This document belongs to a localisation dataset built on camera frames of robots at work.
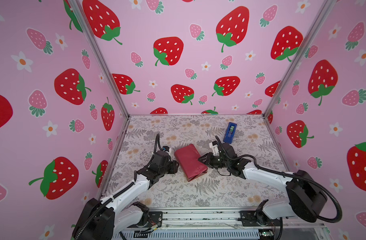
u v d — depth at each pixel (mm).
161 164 652
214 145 785
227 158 643
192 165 864
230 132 1041
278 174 492
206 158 781
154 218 746
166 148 767
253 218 730
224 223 731
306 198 424
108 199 441
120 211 459
